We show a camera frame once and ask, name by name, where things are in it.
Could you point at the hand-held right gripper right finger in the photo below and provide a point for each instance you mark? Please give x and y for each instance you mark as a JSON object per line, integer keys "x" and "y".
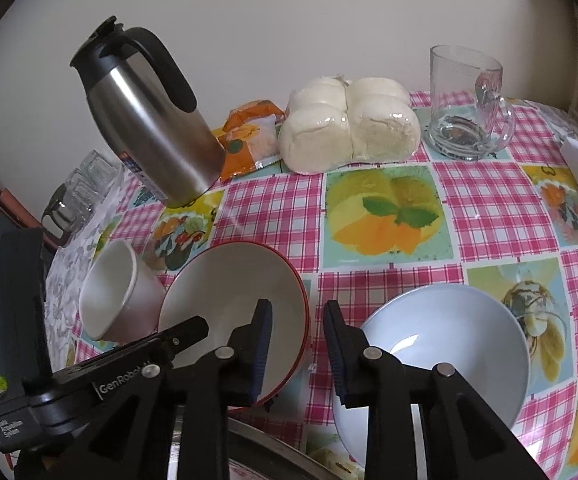
{"x": 336, "y": 355}

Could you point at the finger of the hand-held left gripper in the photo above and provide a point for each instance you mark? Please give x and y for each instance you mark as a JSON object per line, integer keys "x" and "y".
{"x": 181, "y": 337}

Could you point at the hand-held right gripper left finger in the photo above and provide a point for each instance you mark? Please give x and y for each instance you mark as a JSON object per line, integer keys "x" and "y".
{"x": 264, "y": 340}

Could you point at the strawberry print bowl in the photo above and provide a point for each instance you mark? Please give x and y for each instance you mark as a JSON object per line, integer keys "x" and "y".
{"x": 219, "y": 285}

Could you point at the plain white bowl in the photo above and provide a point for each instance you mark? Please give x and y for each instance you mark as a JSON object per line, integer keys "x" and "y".
{"x": 119, "y": 285}

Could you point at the round stainless steel plate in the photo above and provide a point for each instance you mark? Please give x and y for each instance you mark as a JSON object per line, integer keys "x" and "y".
{"x": 289, "y": 447}

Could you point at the pale blue bowl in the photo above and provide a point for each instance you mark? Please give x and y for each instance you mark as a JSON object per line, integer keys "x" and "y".
{"x": 459, "y": 330}

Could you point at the clear glass cup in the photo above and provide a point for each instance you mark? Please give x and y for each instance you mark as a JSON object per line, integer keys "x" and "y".
{"x": 101, "y": 175}
{"x": 76, "y": 200}

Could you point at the orange snack packet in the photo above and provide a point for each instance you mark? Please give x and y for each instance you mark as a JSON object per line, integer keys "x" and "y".
{"x": 244, "y": 145}

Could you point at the pink checkered tablecloth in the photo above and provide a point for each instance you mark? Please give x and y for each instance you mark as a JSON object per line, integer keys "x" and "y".
{"x": 494, "y": 210}

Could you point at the stainless steel thermos jug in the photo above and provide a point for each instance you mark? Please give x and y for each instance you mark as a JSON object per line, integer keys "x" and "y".
{"x": 154, "y": 125}

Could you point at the bag of white steamed buns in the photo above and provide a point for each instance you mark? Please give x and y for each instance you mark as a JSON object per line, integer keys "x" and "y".
{"x": 349, "y": 125}

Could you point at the clear glass mug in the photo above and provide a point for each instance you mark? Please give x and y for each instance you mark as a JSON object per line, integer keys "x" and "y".
{"x": 461, "y": 110}

